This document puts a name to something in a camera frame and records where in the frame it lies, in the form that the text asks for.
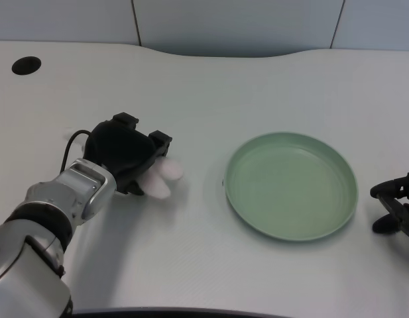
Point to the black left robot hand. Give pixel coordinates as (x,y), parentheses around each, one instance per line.
(123,152)

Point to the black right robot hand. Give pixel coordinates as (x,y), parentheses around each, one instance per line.
(396,207)

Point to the white rabbit plush doll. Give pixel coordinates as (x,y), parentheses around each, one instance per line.
(161,179)

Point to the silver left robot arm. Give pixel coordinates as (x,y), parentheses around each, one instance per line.
(38,232)

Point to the green round plate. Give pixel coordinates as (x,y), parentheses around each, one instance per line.
(292,187)

